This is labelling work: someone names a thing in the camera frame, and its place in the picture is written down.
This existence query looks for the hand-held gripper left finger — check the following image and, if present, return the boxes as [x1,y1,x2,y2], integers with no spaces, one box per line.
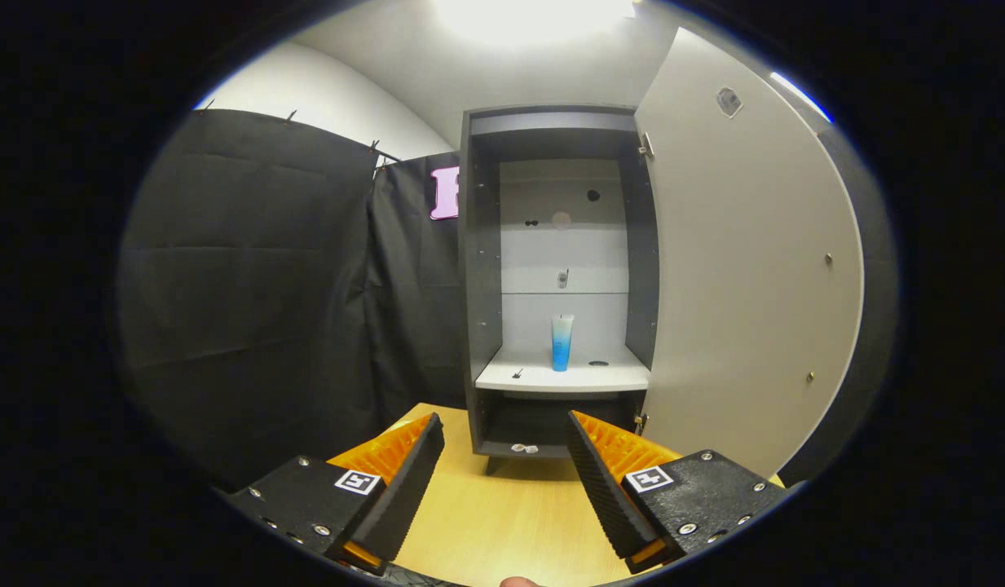
[225,412,446,576]

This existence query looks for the beige cabinet door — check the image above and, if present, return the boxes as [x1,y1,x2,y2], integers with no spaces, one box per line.
[633,26,870,482]

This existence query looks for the black backdrop cloth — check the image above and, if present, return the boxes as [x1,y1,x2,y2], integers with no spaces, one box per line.
[115,108,898,490]

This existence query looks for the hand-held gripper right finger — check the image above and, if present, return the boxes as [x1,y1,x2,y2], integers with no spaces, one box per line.
[567,410,809,574]

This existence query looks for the blue translucent tube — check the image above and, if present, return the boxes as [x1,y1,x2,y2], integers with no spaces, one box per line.
[551,315,575,373]

